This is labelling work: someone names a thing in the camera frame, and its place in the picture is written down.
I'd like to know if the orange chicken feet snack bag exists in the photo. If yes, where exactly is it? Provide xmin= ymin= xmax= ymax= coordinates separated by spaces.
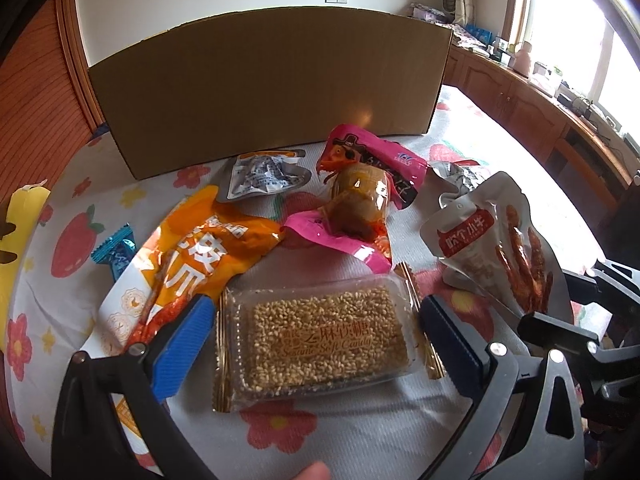
xmin=81 ymin=184 xmax=286 ymax=441

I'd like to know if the sesame candy clear tray pack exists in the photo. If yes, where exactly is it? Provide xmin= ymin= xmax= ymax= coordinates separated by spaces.
xmin=212 ymin=262 xmax=446 ymax=413

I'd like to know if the wooden slatted wardrobe door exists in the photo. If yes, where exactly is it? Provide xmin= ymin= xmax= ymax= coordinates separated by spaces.
xmin=0 ymin=0 xmax=104 ymax=200

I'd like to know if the yellow banana plush toy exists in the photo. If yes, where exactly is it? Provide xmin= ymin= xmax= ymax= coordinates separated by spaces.
xmin=1 ymin=181 xmax=50 ymax=351

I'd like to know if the blue foil candy packet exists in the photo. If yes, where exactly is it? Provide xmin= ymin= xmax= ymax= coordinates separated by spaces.
xmin=91 ymin=223 xmax=137 ymax=282

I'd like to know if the pink squid snack packet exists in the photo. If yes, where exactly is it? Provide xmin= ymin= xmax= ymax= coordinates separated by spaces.
xmin=284 ymin=125 xmax=427 ymax=274

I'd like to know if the pink bottle on cabinet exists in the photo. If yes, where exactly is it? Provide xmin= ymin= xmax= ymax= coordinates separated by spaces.
xmin=512 ymin=41 xmax=533 ymax=78

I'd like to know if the white red chicken feet pouch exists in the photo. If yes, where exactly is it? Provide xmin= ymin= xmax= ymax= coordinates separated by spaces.
xmin=420 ymin=171 xmax=573 ymax=323

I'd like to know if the brown cardboard box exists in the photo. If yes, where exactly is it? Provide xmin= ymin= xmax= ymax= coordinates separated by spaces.
xmin=89 ymin=6 xmax=451 ymax=180

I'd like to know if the small silver snack packet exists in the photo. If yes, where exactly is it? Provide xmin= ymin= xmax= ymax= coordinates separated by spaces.
xmin=216 ymin=150 xmax=311 ymax=203

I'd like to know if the wooden window cabinet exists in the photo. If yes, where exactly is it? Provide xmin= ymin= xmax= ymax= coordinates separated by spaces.
xmin=444 ymin=46 xmax=639 ymax=244

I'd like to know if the person's thumb tip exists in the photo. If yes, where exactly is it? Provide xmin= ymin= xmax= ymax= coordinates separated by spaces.
xmin=292 ymin=462 xmax=331 ymax=480

